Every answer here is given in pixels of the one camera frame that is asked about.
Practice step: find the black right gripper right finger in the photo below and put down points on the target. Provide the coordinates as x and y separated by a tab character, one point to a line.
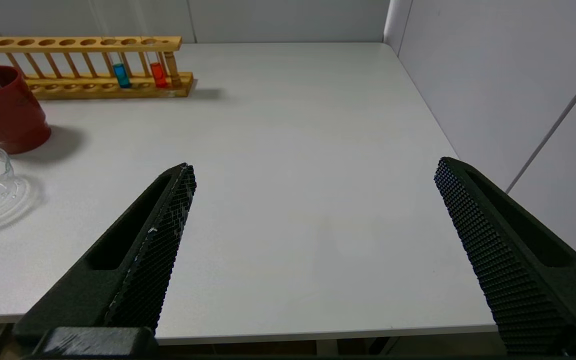
513	260

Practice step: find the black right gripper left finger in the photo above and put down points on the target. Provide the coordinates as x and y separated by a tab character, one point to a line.
133	270

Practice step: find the blue pigment test tube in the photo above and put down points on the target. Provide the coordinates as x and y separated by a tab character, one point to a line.
122	75

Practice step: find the red pigment test tube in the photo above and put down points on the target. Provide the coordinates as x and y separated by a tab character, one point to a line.
159	75

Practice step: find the wooden test tube rack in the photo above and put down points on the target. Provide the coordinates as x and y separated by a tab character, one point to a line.
68	43

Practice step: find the red cup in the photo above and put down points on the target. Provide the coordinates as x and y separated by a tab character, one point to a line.
5	112

